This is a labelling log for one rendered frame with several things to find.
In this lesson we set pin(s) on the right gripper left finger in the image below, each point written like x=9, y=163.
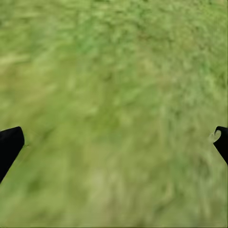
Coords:
x=11, y=143

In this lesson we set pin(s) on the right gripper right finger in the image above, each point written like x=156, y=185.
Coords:
x=220, y=140

